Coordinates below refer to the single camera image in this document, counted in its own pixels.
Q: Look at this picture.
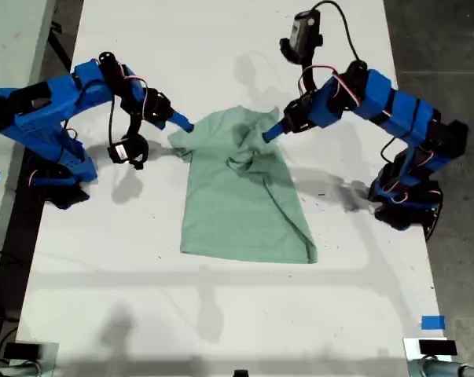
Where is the pale green T-shirt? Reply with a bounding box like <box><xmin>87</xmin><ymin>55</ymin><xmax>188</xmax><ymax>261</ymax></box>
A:
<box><xmin>167</xmin><ymin>104</ymin><xmax>319</xmax><ymax>265</ymax></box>

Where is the white metal plate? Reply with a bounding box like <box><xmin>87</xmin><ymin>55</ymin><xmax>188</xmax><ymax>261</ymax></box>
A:
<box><xmin>402</xmin><ymin>336</ymin><xmax>454</xmax><ymax>363</ymax></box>

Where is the small black box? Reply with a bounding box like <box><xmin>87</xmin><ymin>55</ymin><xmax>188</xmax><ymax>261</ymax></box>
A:
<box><xmin>418</xmin><ymin>339</ymin><xmax>457</xmax><ymax>354</ymax></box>
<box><xmin>2</xmin><ymin>342</ymin><xmax>44</xmax><ymax>361</ymax></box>

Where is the square blue tape piece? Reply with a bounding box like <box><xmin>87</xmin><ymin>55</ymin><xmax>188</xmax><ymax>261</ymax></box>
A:
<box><xmin>421</xmin><ymin>315</ymin><xmax>446</xmax><ymax>331</ymax></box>

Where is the silver metal plate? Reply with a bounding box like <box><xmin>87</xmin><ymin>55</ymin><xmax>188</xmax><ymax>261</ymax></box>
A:
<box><xmin>14</xmin><ymin>341</ymin><xmax>60</xmax><ymax>377</ymax></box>

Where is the grey metal pipe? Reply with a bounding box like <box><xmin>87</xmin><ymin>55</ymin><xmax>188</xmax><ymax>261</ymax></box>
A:
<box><xmin>0</xmin><ymin>360</ymin><xmax>45</xmax><ymax>377</ymax></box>
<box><xmin>408</xmin><ymin>357</ymin><xmax>474</xmax><ymax>377</ymax></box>

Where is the pale side table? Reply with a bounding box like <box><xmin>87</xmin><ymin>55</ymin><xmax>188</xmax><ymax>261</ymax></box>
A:
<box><xmin>0</xmin><ymin>0</ymin><xmax>57</xmax><ymax>303</ymax></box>

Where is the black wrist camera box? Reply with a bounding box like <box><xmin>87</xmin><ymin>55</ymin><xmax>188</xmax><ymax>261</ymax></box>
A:
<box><xmin>278</xmin><ymin>10</ymin><xmax>325</xmax><ymax>66</ymax></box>
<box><xmin>108</xmin><ymin>133</ymin><xmax>149</xmax><ymax>170</ymax></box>

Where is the black table leg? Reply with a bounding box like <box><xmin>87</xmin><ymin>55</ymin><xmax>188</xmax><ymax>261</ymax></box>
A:
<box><xmin>47</xmin><ymin>21</ymin><xmax>73</xmax><ymax>74</ymax></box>

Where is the black arm base cable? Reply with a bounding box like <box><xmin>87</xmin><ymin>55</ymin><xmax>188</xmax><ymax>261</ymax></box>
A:
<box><xmin>424</xmin><ymin>188</ymin><xmax>445</xmax><ymax>243</ymax></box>

